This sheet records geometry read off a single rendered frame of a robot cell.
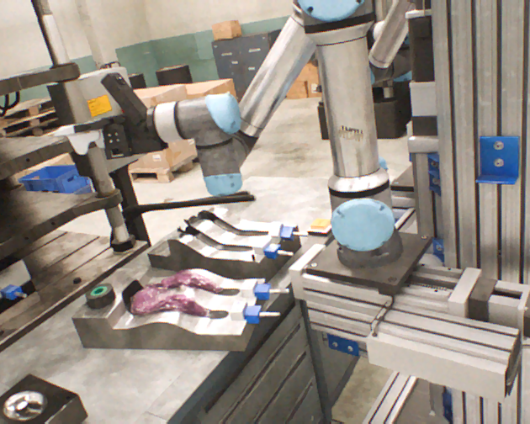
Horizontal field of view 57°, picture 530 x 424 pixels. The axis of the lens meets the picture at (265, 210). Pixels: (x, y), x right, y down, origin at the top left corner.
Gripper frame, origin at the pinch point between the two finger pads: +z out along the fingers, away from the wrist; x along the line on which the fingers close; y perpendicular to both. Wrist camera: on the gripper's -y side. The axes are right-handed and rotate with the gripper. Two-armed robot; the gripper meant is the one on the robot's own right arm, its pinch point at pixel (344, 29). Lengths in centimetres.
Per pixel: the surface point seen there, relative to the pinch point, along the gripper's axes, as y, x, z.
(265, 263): 50, -74, -35
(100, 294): 35, -121, -27
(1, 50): -38, -103, 720
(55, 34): -32, -94, 33
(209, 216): 43, -76, 2
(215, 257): 46, -85, -21
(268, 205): 60, -45, 20
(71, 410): 43, -138, -57
